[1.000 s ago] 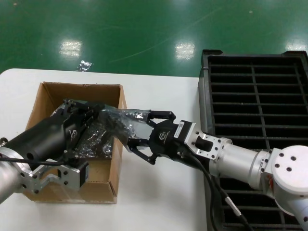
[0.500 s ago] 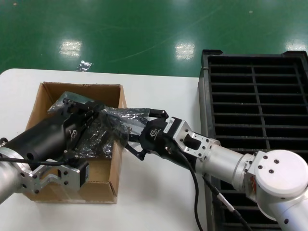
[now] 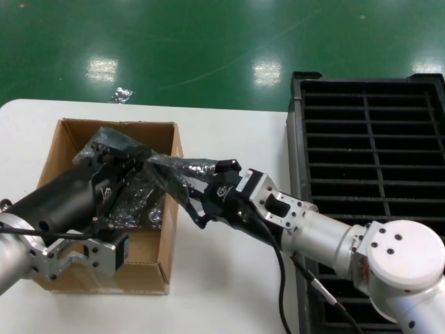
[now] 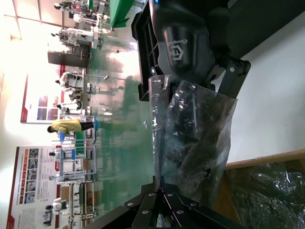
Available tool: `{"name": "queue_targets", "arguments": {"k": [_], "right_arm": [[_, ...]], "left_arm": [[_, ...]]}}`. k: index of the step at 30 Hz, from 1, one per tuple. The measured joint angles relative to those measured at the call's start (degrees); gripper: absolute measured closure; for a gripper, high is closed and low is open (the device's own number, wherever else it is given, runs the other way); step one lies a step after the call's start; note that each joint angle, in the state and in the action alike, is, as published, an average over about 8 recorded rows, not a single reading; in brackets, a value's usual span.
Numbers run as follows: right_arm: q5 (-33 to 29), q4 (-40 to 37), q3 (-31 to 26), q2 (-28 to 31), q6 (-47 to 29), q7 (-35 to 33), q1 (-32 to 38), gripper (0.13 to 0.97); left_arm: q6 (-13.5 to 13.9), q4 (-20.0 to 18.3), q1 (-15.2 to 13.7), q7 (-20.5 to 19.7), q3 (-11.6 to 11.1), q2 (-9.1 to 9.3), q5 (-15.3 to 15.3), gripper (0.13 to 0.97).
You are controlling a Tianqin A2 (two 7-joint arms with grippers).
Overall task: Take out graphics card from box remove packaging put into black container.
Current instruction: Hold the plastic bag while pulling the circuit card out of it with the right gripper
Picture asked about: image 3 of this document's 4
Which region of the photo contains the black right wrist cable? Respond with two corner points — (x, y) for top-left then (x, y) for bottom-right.
(239, 207), (296, 334)

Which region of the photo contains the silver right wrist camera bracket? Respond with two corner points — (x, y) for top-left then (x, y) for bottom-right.
(255, 173), (310, 232)

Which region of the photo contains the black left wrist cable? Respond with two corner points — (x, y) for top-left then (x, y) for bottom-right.
(0, 225), (102, 241)

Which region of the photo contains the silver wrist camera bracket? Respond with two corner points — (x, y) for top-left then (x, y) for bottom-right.
(255, 173), (310, 232)
(29, 228), (118, 281)

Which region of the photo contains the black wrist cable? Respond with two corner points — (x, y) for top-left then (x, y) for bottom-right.
(0, 225), (102, 241)
(239, 207), (296, 334)

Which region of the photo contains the brown cardboard box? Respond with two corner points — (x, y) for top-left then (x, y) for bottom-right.
(13, 118), (184, 296)

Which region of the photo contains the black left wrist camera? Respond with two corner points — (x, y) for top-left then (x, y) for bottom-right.
(113, 233), (130, 271)

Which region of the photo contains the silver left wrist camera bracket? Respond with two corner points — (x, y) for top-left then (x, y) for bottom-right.
(29, 228), (118, 281)

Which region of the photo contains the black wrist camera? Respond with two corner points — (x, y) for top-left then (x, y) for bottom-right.
(113, 233), (130, 271)
(236, 168), (267, 202)

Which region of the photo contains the grey antistatic bag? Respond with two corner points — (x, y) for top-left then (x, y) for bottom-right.
(72, 127), (223, 212)

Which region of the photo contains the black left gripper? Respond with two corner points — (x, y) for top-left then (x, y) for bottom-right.
(6, 141), (154, 241)

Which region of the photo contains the cable with metal connector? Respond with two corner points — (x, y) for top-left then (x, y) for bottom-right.
(291, 255), (364, 334)

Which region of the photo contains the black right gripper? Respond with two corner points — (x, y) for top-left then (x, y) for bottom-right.
(186, 159), (257, 231)

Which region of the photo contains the black slotted plastic container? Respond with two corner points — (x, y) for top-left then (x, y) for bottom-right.
(284, 71), (445, 334)

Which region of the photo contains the graphics card with silver bracket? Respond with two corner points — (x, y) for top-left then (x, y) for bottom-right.
(152, 158), (223, 209)

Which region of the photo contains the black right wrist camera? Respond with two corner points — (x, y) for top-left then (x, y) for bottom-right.
(236, 168), (267, 202)

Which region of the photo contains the crumpled foil scrap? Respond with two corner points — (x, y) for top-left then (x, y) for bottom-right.
(110, 87), (136, 104)

